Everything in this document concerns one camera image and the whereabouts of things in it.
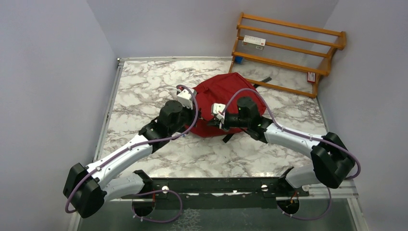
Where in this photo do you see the wooden shelf rack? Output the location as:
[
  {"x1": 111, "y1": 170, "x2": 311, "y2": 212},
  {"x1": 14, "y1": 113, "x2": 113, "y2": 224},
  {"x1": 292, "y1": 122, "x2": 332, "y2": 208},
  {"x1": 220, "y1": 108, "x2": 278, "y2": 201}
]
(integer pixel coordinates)
[{"x1": 229, "y1": 12, "x2": 347, "y2": 99}]

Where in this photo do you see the small blue block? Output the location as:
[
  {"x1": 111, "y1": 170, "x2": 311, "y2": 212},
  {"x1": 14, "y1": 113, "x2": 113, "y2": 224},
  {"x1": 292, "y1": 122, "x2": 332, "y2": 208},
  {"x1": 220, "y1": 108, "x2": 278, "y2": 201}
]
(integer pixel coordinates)
[{"x1": 234, "y1": 56, "x2": 244, "y2": 64}]

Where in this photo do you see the white box on shelf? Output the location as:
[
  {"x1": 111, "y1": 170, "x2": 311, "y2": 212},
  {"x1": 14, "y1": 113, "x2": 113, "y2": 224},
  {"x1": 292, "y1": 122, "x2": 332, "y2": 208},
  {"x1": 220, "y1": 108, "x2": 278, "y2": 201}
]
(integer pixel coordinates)
[{"x1": 242, "y1": 35, "x2": 266, "y2": 50}]

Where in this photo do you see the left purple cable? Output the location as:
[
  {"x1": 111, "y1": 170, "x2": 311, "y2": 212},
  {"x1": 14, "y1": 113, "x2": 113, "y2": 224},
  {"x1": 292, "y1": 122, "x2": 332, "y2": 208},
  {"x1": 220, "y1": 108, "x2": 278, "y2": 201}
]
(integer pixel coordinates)
[{"x1": 65, "y1": 84, "x2": 200, "y2": 224}]

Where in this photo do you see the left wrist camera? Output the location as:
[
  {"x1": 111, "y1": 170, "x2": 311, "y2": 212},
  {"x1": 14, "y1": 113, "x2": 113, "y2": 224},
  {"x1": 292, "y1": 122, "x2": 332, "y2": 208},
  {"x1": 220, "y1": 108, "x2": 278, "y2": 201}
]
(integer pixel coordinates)
[{"x1": 177, "y1": 88, "x2": 197, "y2": 109}]

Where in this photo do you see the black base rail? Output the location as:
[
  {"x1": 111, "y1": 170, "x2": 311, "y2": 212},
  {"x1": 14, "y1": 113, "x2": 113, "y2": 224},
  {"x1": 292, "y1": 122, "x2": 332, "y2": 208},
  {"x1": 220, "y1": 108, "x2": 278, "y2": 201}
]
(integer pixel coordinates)
[{"x1": 131, "y1": 177, "x2": 309, "y2": 209}]

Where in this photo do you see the small red white box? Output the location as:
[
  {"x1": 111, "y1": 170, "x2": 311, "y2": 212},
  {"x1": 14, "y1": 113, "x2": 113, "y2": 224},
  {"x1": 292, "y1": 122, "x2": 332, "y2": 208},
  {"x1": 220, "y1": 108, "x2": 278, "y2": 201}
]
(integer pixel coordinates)
[{"x1": 307, "y1": 72, "x2": 316, "y2": 84}]

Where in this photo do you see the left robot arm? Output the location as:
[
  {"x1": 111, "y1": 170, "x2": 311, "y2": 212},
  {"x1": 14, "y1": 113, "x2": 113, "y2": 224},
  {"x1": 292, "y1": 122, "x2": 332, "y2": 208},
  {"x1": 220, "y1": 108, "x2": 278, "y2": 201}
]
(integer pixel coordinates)
[{"x1": 63, "y1": 100, "x2": 201, "y2": 218}]

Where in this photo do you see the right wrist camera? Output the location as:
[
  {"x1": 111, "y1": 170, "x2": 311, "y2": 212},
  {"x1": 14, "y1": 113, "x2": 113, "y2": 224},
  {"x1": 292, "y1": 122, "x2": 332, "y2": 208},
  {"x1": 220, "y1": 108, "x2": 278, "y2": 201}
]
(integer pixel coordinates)
[{"x1": 211, "y1": 103, "x2": 226, "y2": 123}]

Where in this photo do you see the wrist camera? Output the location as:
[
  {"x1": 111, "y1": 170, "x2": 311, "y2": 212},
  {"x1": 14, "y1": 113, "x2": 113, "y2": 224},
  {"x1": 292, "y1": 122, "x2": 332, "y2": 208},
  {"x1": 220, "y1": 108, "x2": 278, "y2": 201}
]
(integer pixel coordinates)
[
  {"x1": 211, "y1": 103, "x2": 226, "y2": 123},
  {"x1": 177, "y1": 88, "x2": 197, "y2": 109}
]

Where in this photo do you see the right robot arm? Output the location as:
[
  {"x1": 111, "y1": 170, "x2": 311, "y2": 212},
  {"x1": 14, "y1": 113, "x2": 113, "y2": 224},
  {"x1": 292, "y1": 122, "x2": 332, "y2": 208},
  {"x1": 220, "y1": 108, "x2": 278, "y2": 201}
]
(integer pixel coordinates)
[{"x1": 208, "y1": 97, "x2": 356, "y2": 196}]

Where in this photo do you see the red student backpack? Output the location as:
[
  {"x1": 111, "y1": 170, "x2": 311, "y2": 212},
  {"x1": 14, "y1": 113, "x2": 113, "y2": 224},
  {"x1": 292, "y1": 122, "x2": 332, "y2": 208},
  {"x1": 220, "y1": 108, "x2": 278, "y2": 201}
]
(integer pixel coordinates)
[{"x1": 191, "y1": 73, "x2": 272, "y2": 143}]

